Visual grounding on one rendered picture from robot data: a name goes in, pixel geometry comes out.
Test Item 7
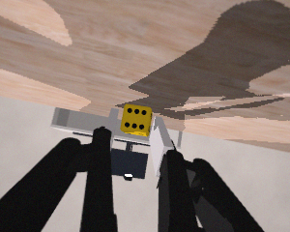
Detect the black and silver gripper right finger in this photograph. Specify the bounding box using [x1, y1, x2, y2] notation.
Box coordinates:
[149, 116, 265, 232]

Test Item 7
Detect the yellow die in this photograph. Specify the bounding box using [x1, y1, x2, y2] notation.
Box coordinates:
[120, 104, 153, 136]

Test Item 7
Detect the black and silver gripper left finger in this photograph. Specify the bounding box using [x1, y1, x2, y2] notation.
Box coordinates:
[0, 108, 119, 232]

